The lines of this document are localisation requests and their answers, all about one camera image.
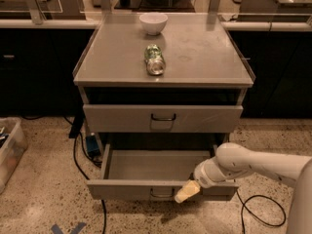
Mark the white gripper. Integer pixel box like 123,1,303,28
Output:
175,158,224,203

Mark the grey drawer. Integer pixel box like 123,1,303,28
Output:
86,143,240,203
84,104,243,133

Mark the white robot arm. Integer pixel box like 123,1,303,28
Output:
175,142,312,234

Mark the grey metal drawer cabinet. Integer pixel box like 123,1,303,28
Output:
74,14,254,150

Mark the blue power adapter box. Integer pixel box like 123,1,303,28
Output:
85,135,100,158

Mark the green soda can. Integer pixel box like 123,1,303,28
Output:
144,44,166,76

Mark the white ceramic bowl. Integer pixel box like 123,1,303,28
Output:
139,13,168,35

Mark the clear plastic storage bin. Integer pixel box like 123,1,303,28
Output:
0,117,28,193

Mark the black cable right floor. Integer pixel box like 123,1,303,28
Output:
236,190,287,234

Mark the black cable floor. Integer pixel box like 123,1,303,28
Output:
236,190,287,234
61,115,108,234

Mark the black cable left floor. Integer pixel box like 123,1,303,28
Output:
61,115,108,234

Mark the left metal bracket post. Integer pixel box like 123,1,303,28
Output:
25,0,44,25

